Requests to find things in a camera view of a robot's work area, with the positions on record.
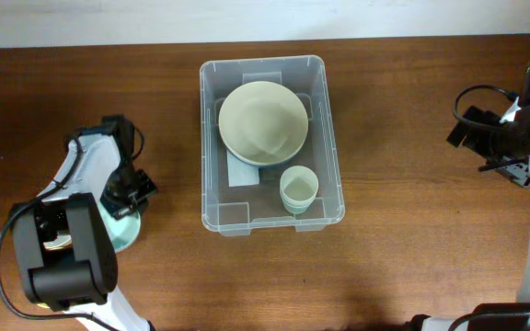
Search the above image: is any mint small bowl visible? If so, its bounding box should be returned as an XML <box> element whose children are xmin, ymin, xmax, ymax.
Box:
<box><xmin>97</xmin><ymin>202</ymin><xmax>142</xmax><ymax>253</ymax></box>

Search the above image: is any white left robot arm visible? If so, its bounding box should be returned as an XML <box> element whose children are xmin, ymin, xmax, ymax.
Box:
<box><xmin>6</xmin><ymin>133</ymin><xmax>153</xmax><ymax>330</ymax></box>

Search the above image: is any beige shallow bowl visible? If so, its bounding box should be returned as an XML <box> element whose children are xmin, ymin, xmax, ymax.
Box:
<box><xmin>218</xmin><ymin>81</ymin><xmax>309</xmax><ymax>163</ymax></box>

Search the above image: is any clear plastic storage bin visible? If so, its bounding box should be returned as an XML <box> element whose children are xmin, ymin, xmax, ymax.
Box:
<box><xmin>200</xmin><ymin>55</ymin><xmax>346</xmax><ymax>236</ymax></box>

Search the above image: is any grey plastic cup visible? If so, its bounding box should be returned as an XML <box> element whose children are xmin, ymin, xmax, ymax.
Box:
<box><xmin>280</xmin><ymin>165</ymin><xmax>319</xmax><ymax>208</ymax></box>

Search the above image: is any yellow small bowl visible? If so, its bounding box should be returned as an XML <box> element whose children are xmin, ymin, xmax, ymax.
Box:
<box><xmin>30</xmin><ymin>234</ymin><xmax>75</xmax><ymax>312</ymax></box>

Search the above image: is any mint green plastic cup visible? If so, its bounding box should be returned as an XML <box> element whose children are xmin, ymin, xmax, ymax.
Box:
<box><xmin>282</xmin><ymin>195</ymin><xmax>316</xmax><ymax>214</ymax></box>

